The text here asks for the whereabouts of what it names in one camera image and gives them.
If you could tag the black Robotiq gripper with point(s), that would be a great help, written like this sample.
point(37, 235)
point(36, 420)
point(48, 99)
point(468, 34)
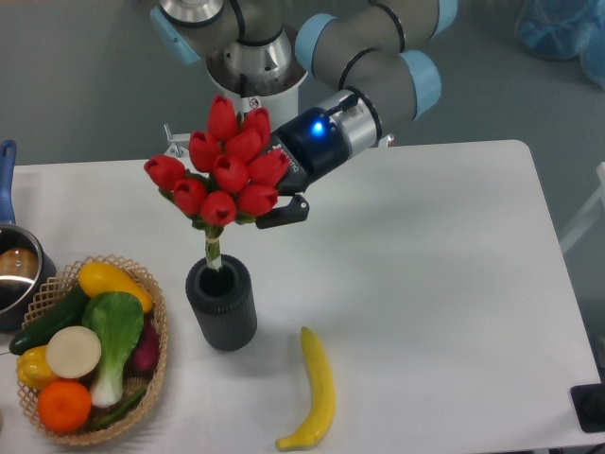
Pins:
point(314, 148)

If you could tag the red tulip bouquet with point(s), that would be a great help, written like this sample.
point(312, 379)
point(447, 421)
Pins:
point(233, 178)

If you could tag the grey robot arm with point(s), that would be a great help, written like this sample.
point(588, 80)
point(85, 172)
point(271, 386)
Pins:
point(365, 72)

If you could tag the dark grey ribbed vase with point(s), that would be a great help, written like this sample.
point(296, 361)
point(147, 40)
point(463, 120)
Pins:
point(223, 303)

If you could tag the purple sweet potato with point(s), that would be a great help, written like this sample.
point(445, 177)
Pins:
point(146, 354)

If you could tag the yellow squash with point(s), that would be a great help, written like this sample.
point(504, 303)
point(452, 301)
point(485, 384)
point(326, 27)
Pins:
point(100, 277)

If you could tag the green bok choy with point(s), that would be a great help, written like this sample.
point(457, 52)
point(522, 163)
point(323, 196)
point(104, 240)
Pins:
point(117, 319)

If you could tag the yellow banana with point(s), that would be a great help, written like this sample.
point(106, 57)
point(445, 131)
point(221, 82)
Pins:
point(316, 424)

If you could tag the woven wicker basket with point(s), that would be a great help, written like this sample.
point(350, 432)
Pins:
point(53, 291)

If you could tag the green cucumber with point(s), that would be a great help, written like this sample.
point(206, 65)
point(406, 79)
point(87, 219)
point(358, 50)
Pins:
point(66, 312)

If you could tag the green chili pepper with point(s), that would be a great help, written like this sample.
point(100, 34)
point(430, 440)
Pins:
point(120, 412)

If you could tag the white round radish slice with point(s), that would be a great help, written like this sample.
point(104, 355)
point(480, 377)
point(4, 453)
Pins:
point(73, 352)

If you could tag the blue saucepan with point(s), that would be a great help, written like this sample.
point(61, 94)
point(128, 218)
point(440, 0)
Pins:
point(25, 266)

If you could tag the orange fruit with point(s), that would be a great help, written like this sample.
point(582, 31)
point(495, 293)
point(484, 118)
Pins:
point(64, 406)

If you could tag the yellow bell pepper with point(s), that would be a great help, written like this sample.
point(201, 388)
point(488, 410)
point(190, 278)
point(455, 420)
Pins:
point(33, 369)

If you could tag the blue plastic bag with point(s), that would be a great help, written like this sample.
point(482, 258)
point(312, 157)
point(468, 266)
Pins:
point(563, 31)

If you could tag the black device at edge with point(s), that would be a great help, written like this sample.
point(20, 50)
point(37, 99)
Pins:
point(588, 401)

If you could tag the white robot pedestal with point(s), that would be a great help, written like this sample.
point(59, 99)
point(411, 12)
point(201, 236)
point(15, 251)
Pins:
point(278, 77)

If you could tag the white frame at right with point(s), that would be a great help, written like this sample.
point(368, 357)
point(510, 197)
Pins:
point(588, 214)

